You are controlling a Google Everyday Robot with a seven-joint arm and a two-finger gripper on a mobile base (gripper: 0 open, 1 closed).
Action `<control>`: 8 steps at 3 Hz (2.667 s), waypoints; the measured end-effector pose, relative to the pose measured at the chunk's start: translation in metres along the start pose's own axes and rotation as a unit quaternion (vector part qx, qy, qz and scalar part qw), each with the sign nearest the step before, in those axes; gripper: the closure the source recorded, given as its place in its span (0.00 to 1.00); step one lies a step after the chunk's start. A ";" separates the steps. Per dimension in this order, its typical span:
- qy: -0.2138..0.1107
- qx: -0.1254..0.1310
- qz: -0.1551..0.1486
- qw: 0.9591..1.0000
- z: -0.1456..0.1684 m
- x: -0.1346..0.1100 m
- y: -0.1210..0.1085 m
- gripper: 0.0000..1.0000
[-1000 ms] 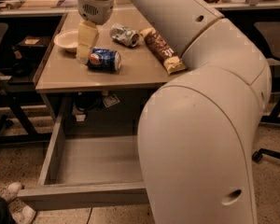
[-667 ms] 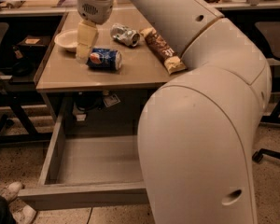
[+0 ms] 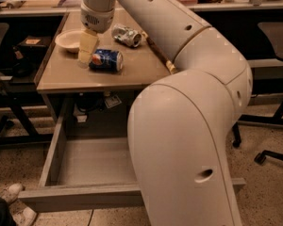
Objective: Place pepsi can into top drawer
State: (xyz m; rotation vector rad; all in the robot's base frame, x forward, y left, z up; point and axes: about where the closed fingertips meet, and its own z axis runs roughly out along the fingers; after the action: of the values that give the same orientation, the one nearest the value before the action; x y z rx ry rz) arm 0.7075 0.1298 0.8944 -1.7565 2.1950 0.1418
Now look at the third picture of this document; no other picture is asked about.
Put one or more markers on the crushed silver can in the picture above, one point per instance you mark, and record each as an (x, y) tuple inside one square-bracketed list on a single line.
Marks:
[(126, 35)]

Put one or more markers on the white paper bowl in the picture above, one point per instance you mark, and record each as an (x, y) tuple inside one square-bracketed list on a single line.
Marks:
[(69, 40)]

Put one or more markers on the black office chair right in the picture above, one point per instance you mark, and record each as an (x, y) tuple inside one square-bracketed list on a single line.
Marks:
[(270, 79)]

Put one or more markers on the white sneaker lower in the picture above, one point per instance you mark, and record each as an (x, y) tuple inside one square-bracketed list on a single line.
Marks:
[(26, 217)]

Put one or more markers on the brown sea salt chip bag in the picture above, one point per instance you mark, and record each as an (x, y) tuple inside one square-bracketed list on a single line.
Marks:
[(167, 62)]

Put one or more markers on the grey drawer cabinet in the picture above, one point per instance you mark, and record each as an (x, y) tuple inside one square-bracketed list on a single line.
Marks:
[(63, 72)]

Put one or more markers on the blue pepsi can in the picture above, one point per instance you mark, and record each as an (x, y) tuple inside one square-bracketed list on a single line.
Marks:
[(106, 60)]

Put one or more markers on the grey open top drawer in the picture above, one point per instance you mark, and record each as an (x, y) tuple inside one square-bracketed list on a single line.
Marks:
[(85, 167)]

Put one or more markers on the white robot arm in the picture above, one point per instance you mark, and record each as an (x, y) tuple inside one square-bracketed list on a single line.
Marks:
[(207, 65)]

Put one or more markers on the black box under desk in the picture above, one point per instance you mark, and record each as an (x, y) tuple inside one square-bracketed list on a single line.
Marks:
[(34, 46)]

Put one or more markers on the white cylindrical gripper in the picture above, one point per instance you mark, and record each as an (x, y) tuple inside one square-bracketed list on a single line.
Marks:
[(97, 20)]

